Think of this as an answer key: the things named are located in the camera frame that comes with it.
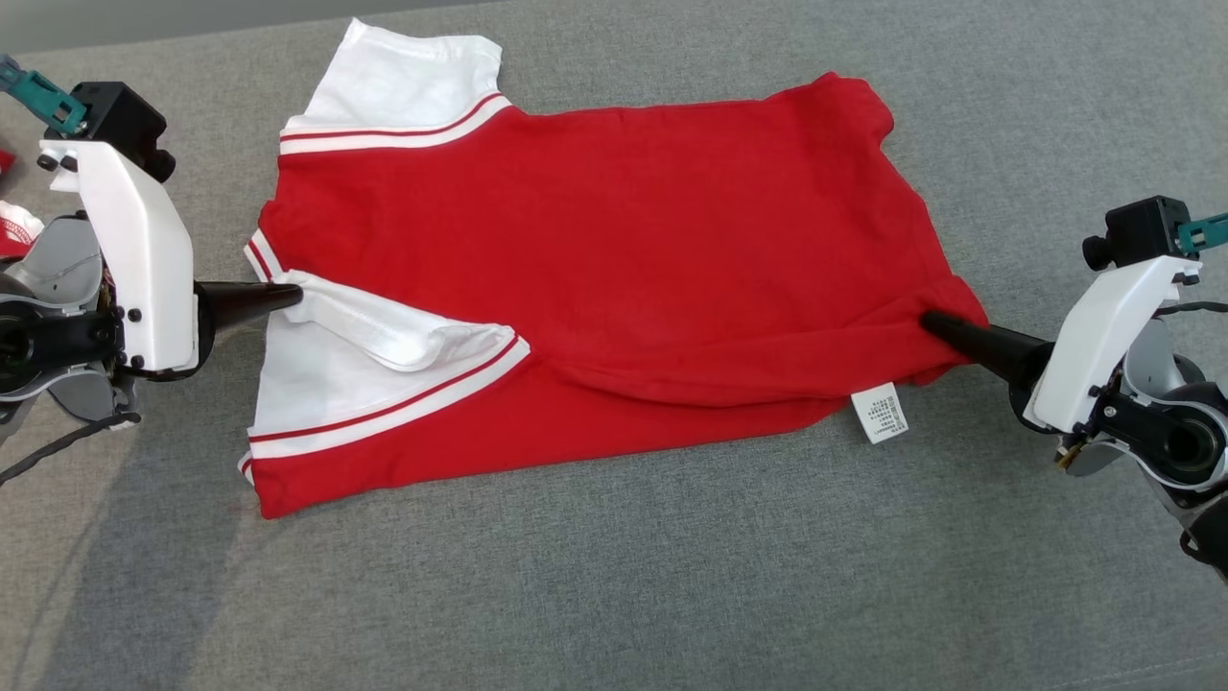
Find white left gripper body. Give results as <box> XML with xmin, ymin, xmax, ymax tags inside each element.
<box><xmin>38</xmin><ymin>138</ymin><xmax>218</xmax><ymax>381</ymax></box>

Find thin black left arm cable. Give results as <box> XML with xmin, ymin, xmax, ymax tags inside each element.
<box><xmin>0</xmin><ymin>411</ymin><xmax>142</xmax><ymax>487</ymax></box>

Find red white shorts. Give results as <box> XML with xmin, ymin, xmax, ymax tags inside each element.
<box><xmin>0</xmin><ymin>149</ymin><xmax>45</xmax><ymax>260</ymax></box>

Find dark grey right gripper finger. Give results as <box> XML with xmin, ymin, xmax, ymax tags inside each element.
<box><xmin>921</xmin><ymin>311</ymin><xmax>1054</xmax><ymax>369</ymax></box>
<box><xmin>928</xmin><ymin>323</ymin><xmax>1043</xmax><ymax>391</ymax></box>

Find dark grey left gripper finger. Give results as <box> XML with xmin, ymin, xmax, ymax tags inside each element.
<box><xmin>213</xmin><ymin>281</ymin><xmax>305</xmax><ymax>311</ymax></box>
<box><xmin>215</xmin><ymin>291</ymin><xmax>305</xmax><ymax>338</ymax></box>

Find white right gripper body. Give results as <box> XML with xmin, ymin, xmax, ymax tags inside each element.
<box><xmin>1007</xmin><ymin>254</ymin><xmax>1202</xmax><ymax>433</ymax></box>

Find teal cable connector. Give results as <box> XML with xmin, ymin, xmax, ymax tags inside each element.
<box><xmin>1177</xmin><ymin>212</ymin><xmax>1228</xmax><ymax>254</ymax></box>
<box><xmin>0</xmin><ymin>55</ymin><xmax>89</xmax><ymax>136</ymax></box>

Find red white jersey shirt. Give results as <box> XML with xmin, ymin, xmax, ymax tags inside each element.
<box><xmin>238</xmin><ymin>17</ymin><xmax>991</xmax><ymax>520</ymax></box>

